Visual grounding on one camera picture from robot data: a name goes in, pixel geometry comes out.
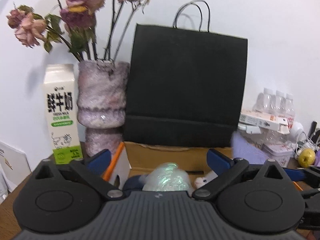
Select purple woven drawstring pouch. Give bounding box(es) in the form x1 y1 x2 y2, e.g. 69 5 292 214
231 132 268 164

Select small white desk fan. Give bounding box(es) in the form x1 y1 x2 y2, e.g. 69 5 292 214
286 121 304 151

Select clear food container with lid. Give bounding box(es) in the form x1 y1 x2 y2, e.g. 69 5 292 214
238 123 287 148

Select clear water bottle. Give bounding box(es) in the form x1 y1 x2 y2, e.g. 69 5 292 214
285 93 296 129
253 88 274 114
274 90 286 118

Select white charging cables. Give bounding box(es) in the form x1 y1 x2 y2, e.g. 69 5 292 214
294 129 320 156

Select white green milk carton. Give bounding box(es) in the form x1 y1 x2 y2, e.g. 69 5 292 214
43 64 82 164

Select navy blue zip pouch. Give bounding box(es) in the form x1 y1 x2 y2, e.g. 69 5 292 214
122 174 147 196

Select clear water bottle right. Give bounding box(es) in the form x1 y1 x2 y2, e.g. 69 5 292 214
285 93 296 129

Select yellow white hamster plush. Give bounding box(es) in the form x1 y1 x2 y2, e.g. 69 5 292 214
194 171 218 189

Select iridescent plastic bag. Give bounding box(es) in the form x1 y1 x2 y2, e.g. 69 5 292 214
143 163 194 194

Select dried pink roses bouquet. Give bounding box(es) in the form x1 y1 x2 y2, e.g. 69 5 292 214
6 0 150 62

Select yellow green apple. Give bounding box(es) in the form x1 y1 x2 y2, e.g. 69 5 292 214
298 148 316 168

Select pale floral tin box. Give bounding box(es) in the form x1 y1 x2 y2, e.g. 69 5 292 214
261 144 295 167

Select white flat carton box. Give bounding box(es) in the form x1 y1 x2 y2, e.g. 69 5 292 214
239 110 290 135

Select purple tissue packet bag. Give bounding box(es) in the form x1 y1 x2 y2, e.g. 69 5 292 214
314 150 320 167

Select purple textured flower vase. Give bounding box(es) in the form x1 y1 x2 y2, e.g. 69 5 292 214
77 61 130 157

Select clear water bottle left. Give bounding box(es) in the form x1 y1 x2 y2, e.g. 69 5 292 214
253 88 274 114

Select black paper shopping bag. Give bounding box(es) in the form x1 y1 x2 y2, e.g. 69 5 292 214
122 0 249 149

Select red cardboard pumpkin box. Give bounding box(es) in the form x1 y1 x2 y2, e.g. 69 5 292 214
102 142 234 190

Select clear water bottle middle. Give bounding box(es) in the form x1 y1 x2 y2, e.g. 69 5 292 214
274 90 286 118

